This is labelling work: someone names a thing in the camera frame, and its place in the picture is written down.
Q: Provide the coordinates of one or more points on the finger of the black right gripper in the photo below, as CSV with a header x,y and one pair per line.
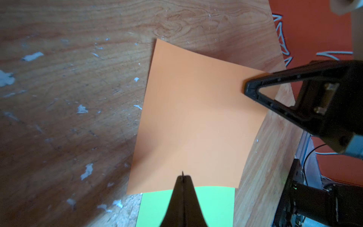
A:
x,y
278,96

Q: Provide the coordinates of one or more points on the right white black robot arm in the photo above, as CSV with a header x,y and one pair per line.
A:
x,y
339,205

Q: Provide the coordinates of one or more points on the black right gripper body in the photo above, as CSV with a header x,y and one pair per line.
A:
x,y
349,140

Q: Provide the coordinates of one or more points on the orange square paper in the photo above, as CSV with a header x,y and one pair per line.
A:
x,y
195,121

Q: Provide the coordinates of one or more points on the green square paper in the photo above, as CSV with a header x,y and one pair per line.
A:
x,y
214,203

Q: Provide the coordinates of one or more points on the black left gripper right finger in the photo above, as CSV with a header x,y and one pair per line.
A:
x,y
193,213

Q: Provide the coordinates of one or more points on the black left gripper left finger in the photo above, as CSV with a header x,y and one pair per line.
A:
x,y
174,216

